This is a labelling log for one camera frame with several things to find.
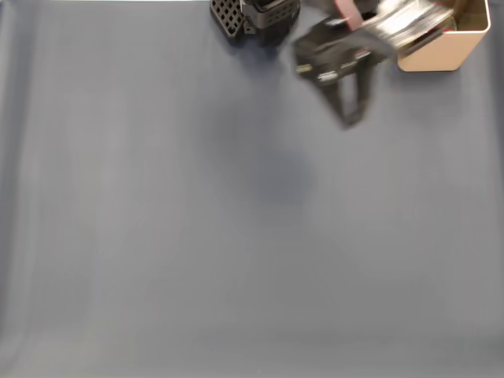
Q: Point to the gold metal tin container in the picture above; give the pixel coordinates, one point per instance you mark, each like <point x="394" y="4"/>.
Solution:
<point x="445" y="51"/>

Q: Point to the grey table mat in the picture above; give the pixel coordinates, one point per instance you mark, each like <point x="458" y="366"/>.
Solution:
<point x="157" y="216"/>

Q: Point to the white camera circuit board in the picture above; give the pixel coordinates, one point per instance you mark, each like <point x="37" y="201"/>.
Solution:
<point x="401" y="23"/>

